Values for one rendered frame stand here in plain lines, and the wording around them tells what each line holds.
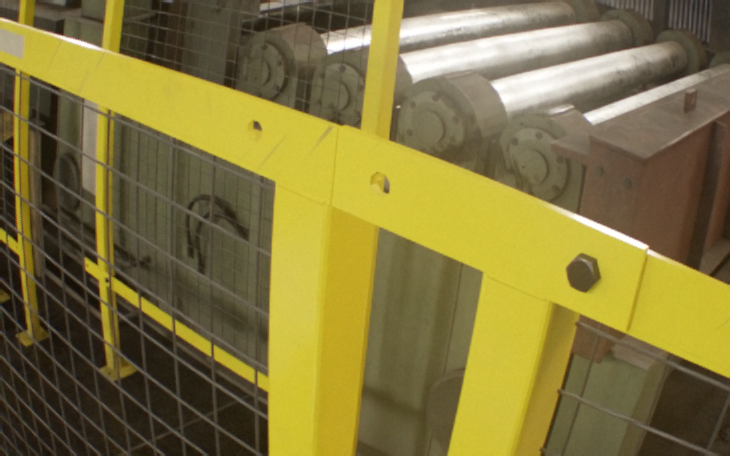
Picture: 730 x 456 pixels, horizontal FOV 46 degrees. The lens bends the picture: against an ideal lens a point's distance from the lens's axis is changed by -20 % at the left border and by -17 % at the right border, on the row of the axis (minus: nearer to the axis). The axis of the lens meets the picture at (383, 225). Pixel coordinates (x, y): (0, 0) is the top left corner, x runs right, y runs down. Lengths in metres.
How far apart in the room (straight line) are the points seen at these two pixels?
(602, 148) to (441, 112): 0.60
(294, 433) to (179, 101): 0.26
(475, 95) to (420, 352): 0.78
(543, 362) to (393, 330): 2.50
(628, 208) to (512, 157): 0.46
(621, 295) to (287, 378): 0.29
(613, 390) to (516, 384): 2.12
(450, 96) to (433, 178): 2.22
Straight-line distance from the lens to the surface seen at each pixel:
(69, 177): 4.28
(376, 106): 2.35
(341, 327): 0.69
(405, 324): 3.03
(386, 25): 2.29
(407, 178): 0.58
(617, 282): 0.52
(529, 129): 2.64
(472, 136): 2.78
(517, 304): 0.57
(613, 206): 2.39
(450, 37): 3.87
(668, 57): 4.29
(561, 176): 2.62
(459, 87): 2.78
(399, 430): 3.23
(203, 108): 0.70
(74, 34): 4.16
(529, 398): 0.59
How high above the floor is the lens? 2.06
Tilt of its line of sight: 25 degrees down
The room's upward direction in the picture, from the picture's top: 6 degrees clockwise
